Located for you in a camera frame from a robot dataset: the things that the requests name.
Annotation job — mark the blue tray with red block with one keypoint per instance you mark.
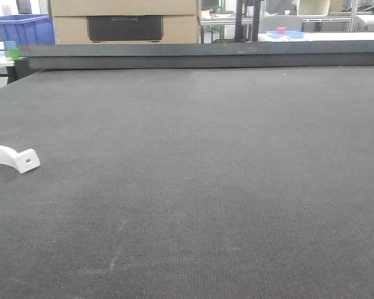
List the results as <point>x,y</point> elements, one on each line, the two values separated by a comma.
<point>282,32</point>

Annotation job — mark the blue plastic crate background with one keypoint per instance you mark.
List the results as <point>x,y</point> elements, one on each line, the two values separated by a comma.
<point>27,29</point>

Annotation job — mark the blue and green blocks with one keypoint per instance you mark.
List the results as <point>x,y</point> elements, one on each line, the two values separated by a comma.
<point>12,49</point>

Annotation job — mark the black foam board stack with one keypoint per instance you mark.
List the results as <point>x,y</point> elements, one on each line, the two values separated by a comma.
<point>345,53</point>

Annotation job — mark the black metal frame post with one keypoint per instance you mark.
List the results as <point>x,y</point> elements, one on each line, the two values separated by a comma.
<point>242,27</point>

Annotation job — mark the white pipe clamp bracket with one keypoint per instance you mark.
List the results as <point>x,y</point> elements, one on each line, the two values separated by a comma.
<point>23,161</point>

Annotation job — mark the cardboard box with handle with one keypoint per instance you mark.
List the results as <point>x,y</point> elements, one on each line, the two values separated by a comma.
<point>125,22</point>

